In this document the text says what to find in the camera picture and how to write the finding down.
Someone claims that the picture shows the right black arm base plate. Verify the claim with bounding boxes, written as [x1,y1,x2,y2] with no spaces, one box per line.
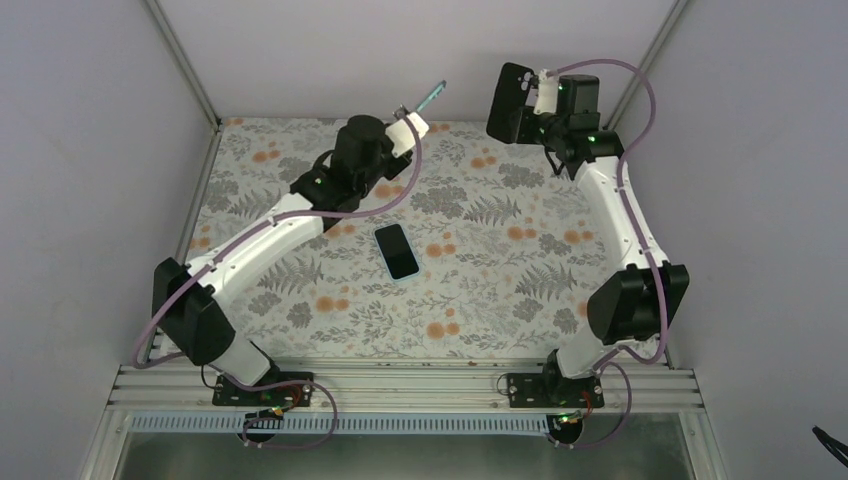
[506,373,605,409]

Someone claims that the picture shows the aluminium front rail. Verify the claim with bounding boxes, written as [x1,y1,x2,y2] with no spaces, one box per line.
[107,358,705,414]

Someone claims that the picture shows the black object at right edge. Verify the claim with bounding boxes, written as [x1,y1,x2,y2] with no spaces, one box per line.
[811,425,848,467]

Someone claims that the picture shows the floral patterned table mat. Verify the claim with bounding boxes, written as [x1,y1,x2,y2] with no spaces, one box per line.
[224,121,612,359]

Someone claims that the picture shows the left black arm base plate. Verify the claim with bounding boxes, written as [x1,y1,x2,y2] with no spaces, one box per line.
[211,375,313,409]

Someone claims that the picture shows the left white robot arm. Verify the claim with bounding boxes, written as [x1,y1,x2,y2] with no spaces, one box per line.
[145,112,430,405]

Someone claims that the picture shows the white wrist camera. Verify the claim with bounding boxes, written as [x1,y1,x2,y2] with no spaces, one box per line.
[534,69,560,115]
[385,112,430,158]

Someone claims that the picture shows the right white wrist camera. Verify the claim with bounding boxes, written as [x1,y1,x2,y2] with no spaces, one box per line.
[534,69,560,115]

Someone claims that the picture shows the light blue slotted cable duct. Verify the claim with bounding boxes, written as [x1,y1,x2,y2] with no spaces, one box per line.
[128,412,548,436]

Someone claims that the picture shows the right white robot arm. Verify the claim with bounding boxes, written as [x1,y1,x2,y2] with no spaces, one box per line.
[487,64,689,407]

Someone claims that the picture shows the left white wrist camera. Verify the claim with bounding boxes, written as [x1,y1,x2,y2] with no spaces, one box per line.
[385,112,430,158]

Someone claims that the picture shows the phone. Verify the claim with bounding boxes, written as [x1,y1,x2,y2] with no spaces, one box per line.
[374,223,421,281]
[414,80,447,112]

